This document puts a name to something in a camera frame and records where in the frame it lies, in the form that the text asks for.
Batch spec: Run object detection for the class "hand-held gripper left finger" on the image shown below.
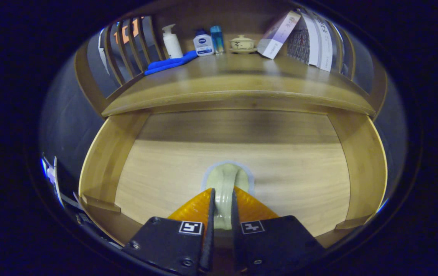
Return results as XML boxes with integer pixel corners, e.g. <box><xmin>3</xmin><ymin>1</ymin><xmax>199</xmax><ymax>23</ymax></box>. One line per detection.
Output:
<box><xmin>121</xmin><ymin>187</ymin><xmax>216</xmax><ymax>276</ymax></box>

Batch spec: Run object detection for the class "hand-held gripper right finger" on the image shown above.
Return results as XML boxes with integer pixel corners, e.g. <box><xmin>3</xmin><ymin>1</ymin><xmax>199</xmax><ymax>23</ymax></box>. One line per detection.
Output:
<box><xmin>231</xmin><ymin>186</ymin><xmax>326</xmax><ymax>274</ymax></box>

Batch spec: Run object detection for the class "wooden drawer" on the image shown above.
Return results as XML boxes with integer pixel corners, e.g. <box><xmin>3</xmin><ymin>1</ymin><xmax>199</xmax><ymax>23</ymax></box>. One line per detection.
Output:
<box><xmin>78</xmin><ymin>109</ymin><xmax>389</xmax><ymax>250</ymax></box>

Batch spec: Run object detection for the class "wooden countertop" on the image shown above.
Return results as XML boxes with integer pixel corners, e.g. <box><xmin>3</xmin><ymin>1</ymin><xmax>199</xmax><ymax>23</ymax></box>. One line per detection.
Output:
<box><xmin>101</xmin><ymin>52</ymin><xmax>377</xmax><ymax>117</ymax></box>

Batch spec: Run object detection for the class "wooden cabinet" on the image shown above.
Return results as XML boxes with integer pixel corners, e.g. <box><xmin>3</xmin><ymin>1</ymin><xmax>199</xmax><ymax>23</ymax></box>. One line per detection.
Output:
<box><xmin>74</xmin><ymin>0</ymin><xmax>389</xmax><ymax>119</ymax></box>

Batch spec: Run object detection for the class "blue folded cloth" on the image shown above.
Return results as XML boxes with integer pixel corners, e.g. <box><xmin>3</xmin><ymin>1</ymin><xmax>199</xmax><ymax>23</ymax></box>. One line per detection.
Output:
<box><xmin>144</xmin><ymin>50</ymin><xmax>198</xmax><ymax>76</ymax></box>

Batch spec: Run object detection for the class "black backdrop cloth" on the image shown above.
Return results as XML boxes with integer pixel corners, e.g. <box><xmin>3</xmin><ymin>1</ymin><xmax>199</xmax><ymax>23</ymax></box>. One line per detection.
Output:
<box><xmin>39</xmin><ymin>15</ymin><xmax>407</xmax><ymax>200</ymax></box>

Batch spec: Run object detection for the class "white lotion bottle blue cap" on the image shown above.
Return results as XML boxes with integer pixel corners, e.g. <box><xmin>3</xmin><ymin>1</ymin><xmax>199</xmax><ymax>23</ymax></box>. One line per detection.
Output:
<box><xmin>193</xmin><ymin>29</ymin><xmax>215</xmax><ymax>57</ymax></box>

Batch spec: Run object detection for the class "beige lidded tea cup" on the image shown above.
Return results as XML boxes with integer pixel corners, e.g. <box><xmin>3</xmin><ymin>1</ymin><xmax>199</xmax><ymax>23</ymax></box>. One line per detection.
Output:
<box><xmin>229</xmin><ymin>34</ymin><xmax>258</xmax><ymax>54</ymax></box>

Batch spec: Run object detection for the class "white pump bottle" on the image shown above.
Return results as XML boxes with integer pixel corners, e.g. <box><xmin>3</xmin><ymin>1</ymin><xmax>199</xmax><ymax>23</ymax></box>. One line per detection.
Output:
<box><xmin>161</xmin><ymin>24</ymin><xmax>184</xmax><ymax>59</ymax></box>

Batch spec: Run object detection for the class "slim teal bottle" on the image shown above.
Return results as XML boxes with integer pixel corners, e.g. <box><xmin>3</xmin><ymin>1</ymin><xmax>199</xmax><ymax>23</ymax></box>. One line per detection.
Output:
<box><xmin>210</xmin><ymin>25</ymin><xmax>226</xmax><ymax>54</ymax></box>

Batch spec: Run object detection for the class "dark patterned book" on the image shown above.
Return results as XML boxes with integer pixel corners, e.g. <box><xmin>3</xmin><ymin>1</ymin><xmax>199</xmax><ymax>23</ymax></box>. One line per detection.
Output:
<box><xmin>287</xmin><ymin>27</ymin><xmax>311</xmax><ymax>64</ymax></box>

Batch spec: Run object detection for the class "purple white book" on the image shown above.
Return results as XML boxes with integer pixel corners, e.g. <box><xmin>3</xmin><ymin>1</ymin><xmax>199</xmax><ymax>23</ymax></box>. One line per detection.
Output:
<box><xmin>257</xmin><ymin>10</ymin><xmax>302</xmax><ymax>60</ymax></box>

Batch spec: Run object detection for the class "white book with print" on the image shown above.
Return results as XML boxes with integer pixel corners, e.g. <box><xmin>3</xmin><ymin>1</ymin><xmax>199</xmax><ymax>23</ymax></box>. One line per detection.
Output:
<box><xmin>313</xmin><ymin>17</ymin><xmax>334</xmax><ymax>72</ymax></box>

